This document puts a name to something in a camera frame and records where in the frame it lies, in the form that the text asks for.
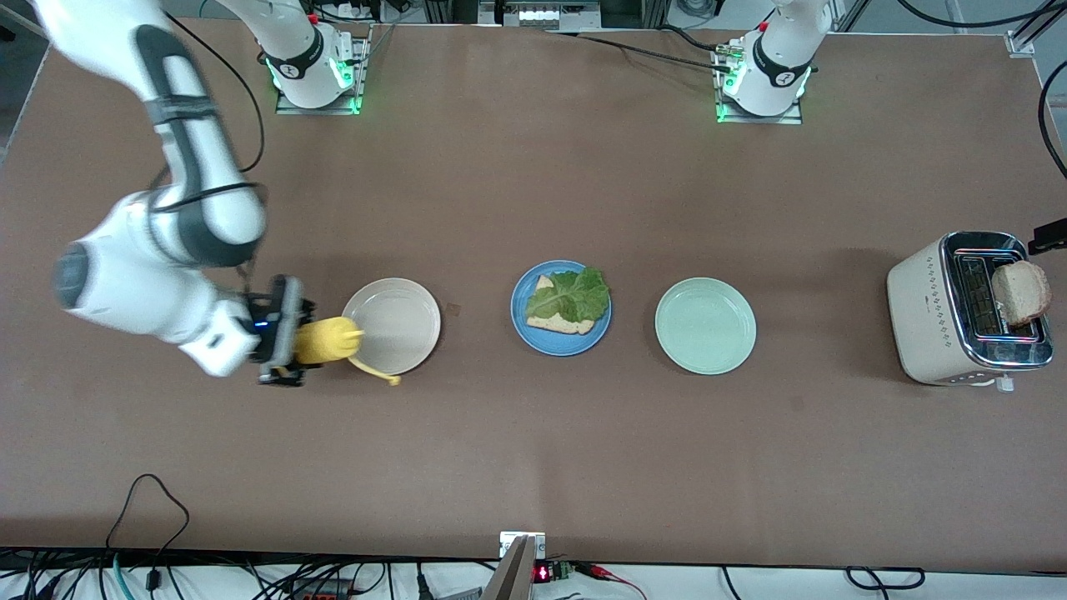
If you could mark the light green plate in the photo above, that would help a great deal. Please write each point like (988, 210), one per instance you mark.
(705, 326)

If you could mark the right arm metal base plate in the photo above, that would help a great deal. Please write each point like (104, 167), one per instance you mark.
(317, 111)

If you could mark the toasted bread slice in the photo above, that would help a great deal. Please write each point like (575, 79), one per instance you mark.
(571, 327)
(1024, 293)

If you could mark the yellow mustard squeeze bottle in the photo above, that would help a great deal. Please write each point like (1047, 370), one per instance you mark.
(325, 342)

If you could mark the lit grey electronics box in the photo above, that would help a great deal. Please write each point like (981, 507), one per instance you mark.
(542, 15)

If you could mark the beige plate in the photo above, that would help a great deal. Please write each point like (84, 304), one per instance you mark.
(400, 325)

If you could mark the blue plate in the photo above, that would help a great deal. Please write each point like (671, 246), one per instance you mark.
(561, 346)

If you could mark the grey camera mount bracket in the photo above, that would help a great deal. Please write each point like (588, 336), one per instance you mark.
(513, 575)

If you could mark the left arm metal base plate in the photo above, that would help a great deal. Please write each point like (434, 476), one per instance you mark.
(758, 120)

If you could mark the red digit display module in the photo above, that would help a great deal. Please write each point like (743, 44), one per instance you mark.
(543, 573)

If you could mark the aluminium frame corner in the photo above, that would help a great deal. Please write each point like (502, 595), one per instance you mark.
(1021, 42)
(62, 29)

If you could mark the green lettuce leaf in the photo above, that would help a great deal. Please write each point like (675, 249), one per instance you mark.
(575, 296)

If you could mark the beige chrome toaster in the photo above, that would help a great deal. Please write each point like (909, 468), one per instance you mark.
(925, 325)

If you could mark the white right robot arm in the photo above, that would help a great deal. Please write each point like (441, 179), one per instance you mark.
(125, 292)

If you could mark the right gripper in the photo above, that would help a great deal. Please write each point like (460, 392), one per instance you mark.
(286, 326)

